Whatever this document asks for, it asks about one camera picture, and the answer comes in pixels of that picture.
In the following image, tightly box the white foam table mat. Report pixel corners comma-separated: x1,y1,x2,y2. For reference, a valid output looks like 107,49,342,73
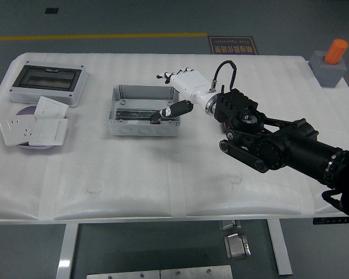
0,52,349,221

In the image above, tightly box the open grey junction box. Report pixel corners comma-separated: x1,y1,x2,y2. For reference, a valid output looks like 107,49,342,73
108,84,180,137

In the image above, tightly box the small metal floor bracket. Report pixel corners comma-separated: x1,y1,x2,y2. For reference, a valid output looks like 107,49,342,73
218,220,241,231

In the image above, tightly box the black floor sign orange text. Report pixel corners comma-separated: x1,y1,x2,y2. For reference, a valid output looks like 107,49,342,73
208,35,259,55

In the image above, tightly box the metal mounting rail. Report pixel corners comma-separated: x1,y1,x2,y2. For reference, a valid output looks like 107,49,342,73
115,108,177,120

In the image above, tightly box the white wall switch panel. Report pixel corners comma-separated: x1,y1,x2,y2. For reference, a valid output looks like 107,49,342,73
34,96,69,119
28,118,69,146

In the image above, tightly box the grey block holder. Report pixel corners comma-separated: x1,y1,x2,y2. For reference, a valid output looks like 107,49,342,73
309,50,347,87

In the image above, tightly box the flat metal base plate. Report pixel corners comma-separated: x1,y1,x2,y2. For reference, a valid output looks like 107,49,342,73
86,270,161,279
159,264,233,279

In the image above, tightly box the hinged metal floor plate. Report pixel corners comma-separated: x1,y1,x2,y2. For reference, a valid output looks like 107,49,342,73
223,232,252,260

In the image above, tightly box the orange cylinder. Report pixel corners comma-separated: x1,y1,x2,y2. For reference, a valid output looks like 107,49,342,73
323,38,349,65

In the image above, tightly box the white table leg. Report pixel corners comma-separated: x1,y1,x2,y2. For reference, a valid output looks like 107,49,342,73
266,218,294,276
55,223,80,279

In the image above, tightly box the white wall socket panel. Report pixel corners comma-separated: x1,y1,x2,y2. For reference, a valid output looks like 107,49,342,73
0,116,37,146

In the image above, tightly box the grey enclosure with dark lid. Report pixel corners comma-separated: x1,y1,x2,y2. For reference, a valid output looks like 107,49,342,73
9,60,90,108

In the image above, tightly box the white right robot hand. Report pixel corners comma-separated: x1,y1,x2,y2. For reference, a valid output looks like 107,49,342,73
156,67,219,118

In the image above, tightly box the purple plate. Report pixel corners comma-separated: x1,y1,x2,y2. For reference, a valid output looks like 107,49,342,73
16,106,69,151

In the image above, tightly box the black table control panel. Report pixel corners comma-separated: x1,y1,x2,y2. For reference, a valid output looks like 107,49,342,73
313,216,349,225

